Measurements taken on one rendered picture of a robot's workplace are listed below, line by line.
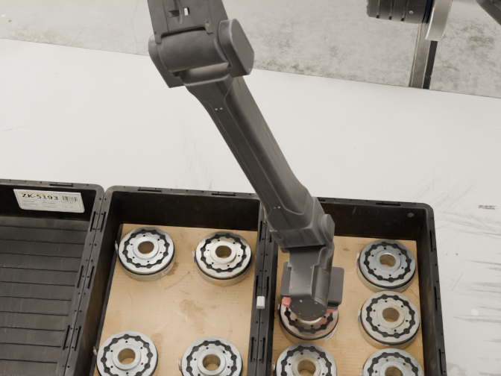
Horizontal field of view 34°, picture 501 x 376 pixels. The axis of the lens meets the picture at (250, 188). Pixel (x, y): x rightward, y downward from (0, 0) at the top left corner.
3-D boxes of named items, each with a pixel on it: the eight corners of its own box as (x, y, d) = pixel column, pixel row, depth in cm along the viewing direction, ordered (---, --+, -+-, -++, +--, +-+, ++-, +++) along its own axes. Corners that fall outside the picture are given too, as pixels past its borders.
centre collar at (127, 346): (115, 342, 141) (115, 341, 140) (144, 346, 140) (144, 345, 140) (109, 368, 138) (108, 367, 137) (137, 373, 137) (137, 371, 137)
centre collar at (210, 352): (197, 350, 140) (197, 348, 139) (226, 350, 140) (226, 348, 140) (196, 377, 137) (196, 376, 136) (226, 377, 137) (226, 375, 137)
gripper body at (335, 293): (341, 307, 136) (345, 283, 130) (279, 300, 137) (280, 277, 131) (343, 273, 140) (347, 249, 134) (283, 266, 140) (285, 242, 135)
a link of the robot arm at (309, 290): (327, 208, 123) (273, 213, 126) (318, 274, 116) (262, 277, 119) (350, 253, 131) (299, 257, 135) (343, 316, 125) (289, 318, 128)
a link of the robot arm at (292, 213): (235, 6, 96) (153, 22, 100) (227, 39, 93) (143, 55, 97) (341, 219, 127) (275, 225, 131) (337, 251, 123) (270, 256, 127)
